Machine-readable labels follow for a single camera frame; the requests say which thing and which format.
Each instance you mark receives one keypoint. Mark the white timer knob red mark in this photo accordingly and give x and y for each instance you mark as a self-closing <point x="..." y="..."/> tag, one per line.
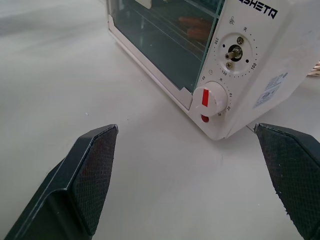
<point x="210" y="98"/>

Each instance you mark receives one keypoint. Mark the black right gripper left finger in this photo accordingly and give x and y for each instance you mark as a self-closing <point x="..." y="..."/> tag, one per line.
<point x="75" y="185"/>

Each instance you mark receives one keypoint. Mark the orange sausage food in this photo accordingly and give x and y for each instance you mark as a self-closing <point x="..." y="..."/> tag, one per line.
<point x="195" y="26"/>

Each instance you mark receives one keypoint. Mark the bare metal temperature knob shaft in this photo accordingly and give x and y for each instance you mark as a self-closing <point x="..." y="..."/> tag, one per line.
<point x="233" y="53"/>

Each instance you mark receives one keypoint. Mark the glass oven door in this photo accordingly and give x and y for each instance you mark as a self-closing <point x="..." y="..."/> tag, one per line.
<point x="162" y="42"/>

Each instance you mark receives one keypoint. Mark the white toaster oven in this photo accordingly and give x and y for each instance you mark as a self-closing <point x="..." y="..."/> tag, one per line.
<point x="240" y="62"/>

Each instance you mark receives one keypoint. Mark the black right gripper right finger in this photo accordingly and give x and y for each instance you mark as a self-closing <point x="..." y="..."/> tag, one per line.
<point x="292" y="175"/>

